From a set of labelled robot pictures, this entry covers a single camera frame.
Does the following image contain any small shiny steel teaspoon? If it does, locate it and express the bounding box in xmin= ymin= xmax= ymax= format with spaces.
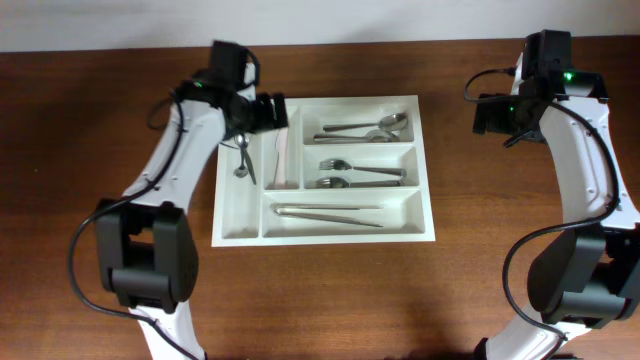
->
xmin=234 ymin=134 xmax=248 ymax=178

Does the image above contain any pale pink plastic knife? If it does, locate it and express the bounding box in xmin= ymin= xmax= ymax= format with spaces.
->
xmin=274 ymin=128 xmax=288 ymax=189

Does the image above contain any small dark steel teaspoon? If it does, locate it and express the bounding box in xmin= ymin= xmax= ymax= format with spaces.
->
xmin=245 ymin=134 xmax=257 ymax=185

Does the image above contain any steel fork with wide tines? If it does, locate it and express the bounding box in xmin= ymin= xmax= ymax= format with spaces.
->
xmin=318 ymin=159 xmax=406 ymax=178

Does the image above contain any steel fork with curved handle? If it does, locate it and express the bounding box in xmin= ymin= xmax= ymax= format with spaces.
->
xmin=315 ymin=177 xmax=403 ymax=188

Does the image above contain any large steel spoon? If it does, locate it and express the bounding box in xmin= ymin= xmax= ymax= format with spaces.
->
xmin=313 ymin=130 xmax=400 ymax=143
xmin=323 ymin=112 xmax=409 ymax=132

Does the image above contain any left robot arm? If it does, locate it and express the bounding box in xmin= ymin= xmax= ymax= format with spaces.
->
xmin=91 ymin=41 xmax=288 ymax=359

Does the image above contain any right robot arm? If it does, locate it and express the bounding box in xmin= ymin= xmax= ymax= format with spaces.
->
xmin=466 ymin=30 xmax=639 ymax=359

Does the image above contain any white plastic cutlery tray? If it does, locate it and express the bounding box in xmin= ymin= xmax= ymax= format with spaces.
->
xmin=212 ymin=95 xmax=435 ymax=247

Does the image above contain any right black cable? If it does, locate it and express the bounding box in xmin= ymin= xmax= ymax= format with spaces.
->
xmin=463 ymin=67 xmax=621 ymax=360

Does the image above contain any black cable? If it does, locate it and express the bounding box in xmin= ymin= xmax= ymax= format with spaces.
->
xmin=463 ymin=67 xmax=621 ymax=360
xmin=67 ymin=47 xmax=262 ymax=360

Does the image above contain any left black cable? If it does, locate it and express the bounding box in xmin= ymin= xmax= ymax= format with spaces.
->
xmin=67 ymin=47 xmax=262 ymax=360

